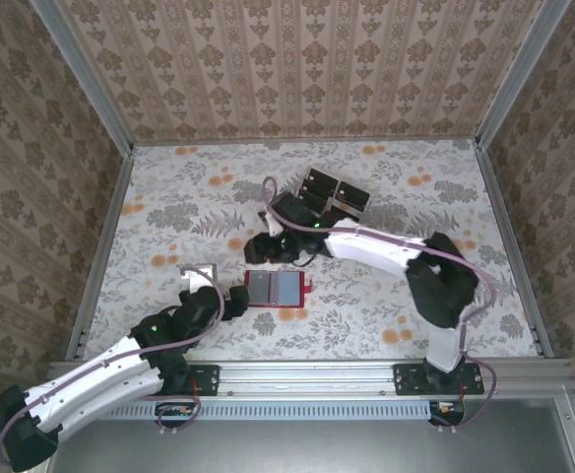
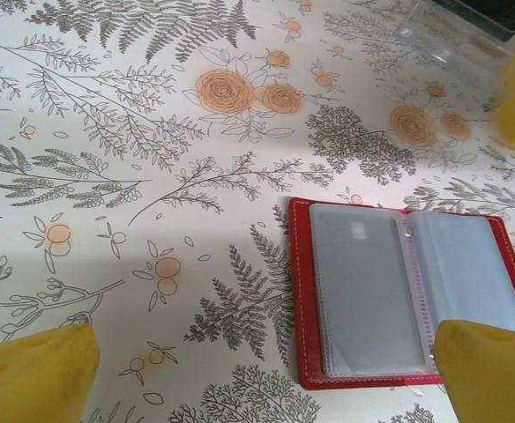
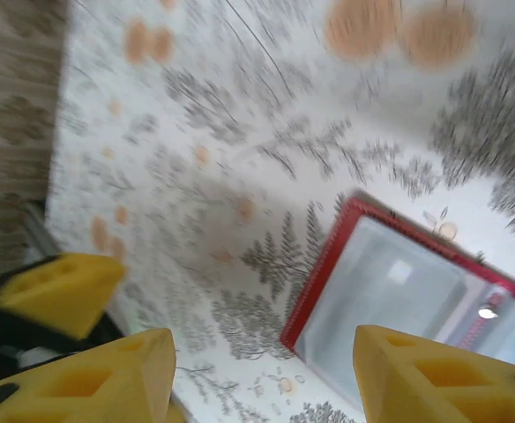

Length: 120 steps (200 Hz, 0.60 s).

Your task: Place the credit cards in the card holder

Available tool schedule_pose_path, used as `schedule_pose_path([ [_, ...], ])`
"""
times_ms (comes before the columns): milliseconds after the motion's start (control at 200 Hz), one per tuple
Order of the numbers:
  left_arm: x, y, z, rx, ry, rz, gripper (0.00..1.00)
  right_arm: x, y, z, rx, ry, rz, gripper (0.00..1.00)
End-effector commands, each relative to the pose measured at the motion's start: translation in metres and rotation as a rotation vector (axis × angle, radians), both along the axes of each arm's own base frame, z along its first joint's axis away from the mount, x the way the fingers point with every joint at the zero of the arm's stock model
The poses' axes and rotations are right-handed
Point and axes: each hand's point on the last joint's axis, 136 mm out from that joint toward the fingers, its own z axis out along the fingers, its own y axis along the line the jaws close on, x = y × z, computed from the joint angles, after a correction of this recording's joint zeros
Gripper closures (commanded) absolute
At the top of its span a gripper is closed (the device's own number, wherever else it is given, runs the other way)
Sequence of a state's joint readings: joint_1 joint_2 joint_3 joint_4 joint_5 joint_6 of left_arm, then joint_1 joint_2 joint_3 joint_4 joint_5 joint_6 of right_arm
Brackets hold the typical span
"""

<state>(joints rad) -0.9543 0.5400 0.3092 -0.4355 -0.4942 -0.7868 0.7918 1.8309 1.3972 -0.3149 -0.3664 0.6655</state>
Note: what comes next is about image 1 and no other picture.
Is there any red card holder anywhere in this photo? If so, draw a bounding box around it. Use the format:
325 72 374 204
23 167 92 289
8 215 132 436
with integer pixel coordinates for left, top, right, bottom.
243 268 314 310

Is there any black connector box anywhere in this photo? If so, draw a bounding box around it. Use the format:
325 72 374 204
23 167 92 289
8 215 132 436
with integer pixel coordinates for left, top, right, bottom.
154 401 195 429
427 399 466 428

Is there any floral tablecloth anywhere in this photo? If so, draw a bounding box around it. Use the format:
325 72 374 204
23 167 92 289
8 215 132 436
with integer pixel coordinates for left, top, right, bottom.
78 139 540 362

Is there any grey metal panel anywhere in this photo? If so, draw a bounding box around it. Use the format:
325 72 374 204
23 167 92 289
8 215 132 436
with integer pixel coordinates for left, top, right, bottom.
45 398 575 473

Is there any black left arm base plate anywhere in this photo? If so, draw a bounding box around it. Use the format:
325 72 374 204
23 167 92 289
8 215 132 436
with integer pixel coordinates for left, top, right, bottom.
132 363 221 398

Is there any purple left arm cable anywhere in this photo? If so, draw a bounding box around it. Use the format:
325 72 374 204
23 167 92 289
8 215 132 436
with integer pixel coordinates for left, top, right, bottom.
0 265 227 467

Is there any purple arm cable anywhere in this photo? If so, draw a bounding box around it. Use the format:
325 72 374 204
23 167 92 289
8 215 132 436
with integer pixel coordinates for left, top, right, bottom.
261 176 500 438
0 265 227 467

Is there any aluminium table side rail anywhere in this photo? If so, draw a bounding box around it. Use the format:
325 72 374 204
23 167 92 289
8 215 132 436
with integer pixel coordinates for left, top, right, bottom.
474 142 553 360
65 145 136 362

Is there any aluminium table edge rail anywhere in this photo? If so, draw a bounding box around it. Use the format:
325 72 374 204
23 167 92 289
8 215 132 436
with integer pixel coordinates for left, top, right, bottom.
44 358 575 395

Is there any slotted cable duct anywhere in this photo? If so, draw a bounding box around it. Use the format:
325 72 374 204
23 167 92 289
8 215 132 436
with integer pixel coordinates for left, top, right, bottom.
62 399 436 421

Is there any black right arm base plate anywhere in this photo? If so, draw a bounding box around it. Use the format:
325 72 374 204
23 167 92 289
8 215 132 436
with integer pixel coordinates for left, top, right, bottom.
393 362 486 398

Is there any aluminium frame post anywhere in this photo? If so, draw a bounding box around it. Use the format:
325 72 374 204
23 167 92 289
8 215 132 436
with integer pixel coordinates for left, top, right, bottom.
29 0 137 155
477 0 572 149

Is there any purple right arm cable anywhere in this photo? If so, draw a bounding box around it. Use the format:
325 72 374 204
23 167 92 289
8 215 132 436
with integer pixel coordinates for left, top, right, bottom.
261 176 500 438

